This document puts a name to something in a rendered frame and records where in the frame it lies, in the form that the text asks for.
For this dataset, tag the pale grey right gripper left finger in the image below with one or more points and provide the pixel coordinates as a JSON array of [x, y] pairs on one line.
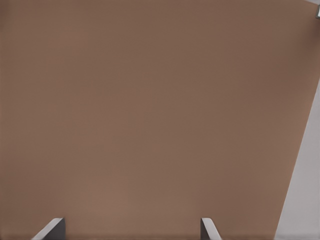
[[53, 230]]

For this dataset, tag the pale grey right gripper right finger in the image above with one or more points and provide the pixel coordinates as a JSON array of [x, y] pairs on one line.
[[209, 230]]

